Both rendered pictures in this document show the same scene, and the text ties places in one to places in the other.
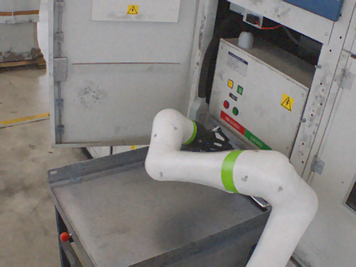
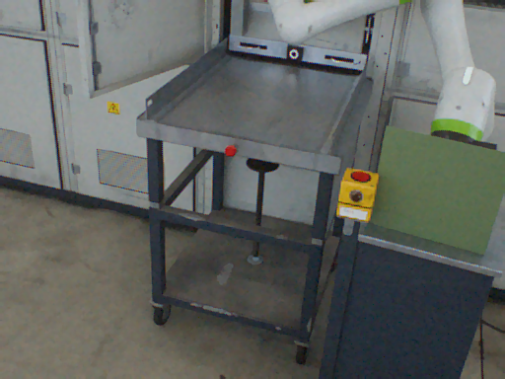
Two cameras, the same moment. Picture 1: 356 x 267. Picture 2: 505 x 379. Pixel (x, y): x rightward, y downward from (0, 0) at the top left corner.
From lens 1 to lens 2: 1.27 m
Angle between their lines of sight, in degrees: 32
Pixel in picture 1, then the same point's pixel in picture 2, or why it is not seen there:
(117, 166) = (188, 86)
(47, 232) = (41, 280)
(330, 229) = not seen: hidden behind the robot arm
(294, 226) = (461, 14)
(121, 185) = (217, 96)
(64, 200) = (187, 124)
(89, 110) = (121, 33)
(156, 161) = (301, 17)
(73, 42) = not seen: outside the picture
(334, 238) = not seen: hidden behind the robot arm
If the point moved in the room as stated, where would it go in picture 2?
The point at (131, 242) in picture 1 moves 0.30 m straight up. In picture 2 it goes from (296, 123) to (306, 25)
